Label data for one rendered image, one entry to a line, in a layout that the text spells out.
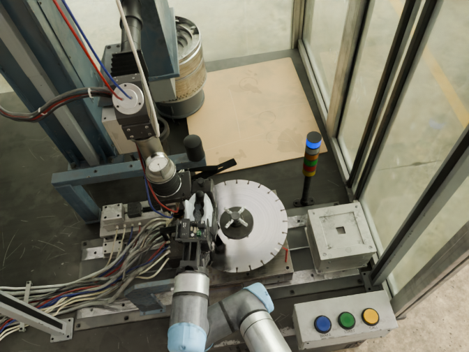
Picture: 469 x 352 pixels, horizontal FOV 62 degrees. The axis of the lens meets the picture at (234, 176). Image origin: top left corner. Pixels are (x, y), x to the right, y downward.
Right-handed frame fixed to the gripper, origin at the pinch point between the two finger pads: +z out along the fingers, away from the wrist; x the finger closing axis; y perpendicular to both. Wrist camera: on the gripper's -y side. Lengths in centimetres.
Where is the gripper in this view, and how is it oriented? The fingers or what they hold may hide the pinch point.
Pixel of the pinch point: (200, 200)
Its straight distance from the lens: 98.1
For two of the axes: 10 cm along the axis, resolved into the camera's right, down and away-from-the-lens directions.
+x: -10.0, 0.2, 0.8
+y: -0.8, -5.4, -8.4
